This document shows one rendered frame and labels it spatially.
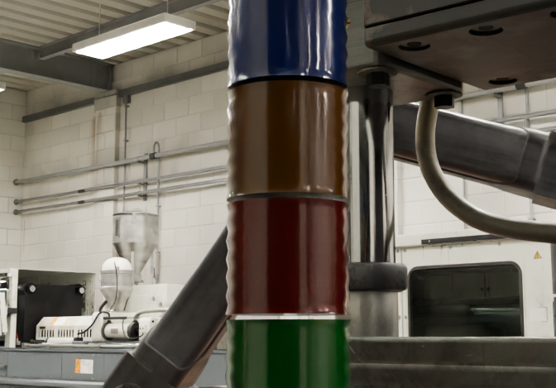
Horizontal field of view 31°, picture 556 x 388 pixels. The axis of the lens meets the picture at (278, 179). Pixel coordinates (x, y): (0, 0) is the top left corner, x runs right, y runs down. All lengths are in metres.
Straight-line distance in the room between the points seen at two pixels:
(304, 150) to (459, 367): 0.24
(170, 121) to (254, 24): 10.72
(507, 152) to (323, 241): 0.62
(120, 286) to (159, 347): 7.76
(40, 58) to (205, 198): 2.46
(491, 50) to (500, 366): 0.17
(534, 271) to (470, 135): 4.81
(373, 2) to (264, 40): 0.24
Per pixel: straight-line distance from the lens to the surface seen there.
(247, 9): 0.31
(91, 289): 10.09
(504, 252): 5.81
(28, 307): 9.64
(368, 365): 0.55
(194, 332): 0.94
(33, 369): 9.14
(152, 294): 8.79
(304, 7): 0.31
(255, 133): 0.30
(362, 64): 0.56
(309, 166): 0.30
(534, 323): 5.70
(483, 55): 0.57
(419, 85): 0.60
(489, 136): 0.91
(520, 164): 0.90
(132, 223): 9.10
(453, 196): 0.67
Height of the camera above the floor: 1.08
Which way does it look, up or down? 9 degrees up
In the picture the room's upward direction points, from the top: straight up
